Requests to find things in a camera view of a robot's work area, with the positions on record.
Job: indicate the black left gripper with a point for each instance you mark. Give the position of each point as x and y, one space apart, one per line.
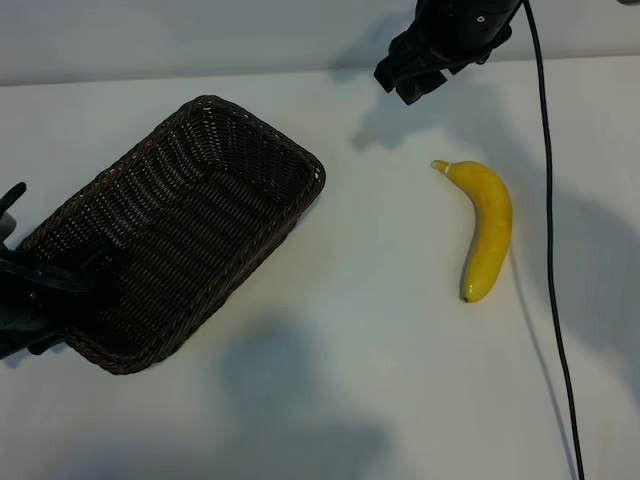
35 305

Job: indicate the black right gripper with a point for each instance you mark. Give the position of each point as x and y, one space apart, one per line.
465 30

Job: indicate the dark brown woven wicker basket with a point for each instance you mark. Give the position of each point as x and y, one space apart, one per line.
190 220

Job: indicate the yellow banana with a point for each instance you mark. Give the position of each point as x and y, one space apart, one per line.
492 220

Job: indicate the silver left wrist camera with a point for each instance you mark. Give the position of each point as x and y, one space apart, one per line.
6 225

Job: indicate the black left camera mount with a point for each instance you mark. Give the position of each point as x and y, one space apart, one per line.
11 196

